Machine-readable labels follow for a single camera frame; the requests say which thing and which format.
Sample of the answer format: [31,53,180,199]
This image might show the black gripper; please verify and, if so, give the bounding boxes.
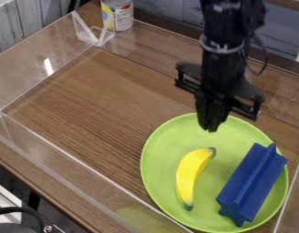
[175,52,266,132]

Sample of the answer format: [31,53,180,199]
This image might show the yellow toy banana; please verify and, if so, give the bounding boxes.
[176,147,217,211]

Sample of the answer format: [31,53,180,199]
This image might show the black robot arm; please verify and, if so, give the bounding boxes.
[175,0,266,132]

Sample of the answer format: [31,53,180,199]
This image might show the green round plate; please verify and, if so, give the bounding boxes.
[140,113,289,233]

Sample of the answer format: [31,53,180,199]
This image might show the blue plastic block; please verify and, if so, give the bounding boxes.
[215,143,287,227]

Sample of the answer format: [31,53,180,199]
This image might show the clear acrylic enclosure wall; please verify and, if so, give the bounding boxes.
[0,4,299,233]

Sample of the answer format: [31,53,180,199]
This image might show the black cable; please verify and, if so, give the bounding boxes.
[0,206,47,233]

